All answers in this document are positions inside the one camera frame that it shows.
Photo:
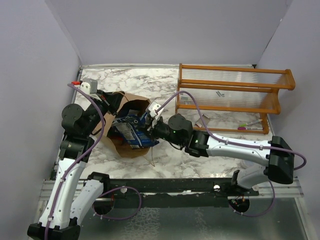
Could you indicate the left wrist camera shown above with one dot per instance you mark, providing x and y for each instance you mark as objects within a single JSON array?
[{"x": 89, "y": 86}]

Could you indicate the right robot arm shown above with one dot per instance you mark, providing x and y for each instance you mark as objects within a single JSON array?
[{"x": 272, "y": 160}]

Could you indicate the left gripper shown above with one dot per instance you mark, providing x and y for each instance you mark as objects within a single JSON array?
[{"x": 113, "y": 99}]

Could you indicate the green marker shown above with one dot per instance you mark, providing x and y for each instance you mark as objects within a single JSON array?
[{"x": 244, "y": 125}]

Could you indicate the brown paper bag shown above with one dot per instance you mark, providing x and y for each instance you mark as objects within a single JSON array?
[{"x": 130, "y": 105}]

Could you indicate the open small cardboard box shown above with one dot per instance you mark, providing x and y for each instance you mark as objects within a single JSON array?
[{"x": 202, "y": 121}]

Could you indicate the blue snack bag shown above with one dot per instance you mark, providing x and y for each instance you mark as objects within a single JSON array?
[{"x": 132, "y": 119}]

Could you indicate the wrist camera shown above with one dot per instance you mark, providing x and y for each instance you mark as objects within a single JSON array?
[
  {"x": 153, "y": 113},
  {"x": 89, "y": 86}
]

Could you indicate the pink marker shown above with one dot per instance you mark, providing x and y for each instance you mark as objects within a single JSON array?
[{"x": 250, "y": 128}]

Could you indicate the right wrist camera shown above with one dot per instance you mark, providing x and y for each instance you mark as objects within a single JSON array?
[{"x": 153, "y": 113}]

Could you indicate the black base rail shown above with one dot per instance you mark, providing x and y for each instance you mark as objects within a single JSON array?
[{"x": 167, "y": 192}]

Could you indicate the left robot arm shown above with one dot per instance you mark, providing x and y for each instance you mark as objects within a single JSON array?
[{"x": 64, "y": 211}]

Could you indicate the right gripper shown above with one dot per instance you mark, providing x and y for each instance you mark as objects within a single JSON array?
[{"x": 153, "y": 129}]

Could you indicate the wooden shelf rack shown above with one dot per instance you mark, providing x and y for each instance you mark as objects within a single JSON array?
[{"x": 249, "y": 94}]

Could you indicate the Kettle sea salt vinegar chips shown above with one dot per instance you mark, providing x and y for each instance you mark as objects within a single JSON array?
[{"x": 134, "y": 137}]

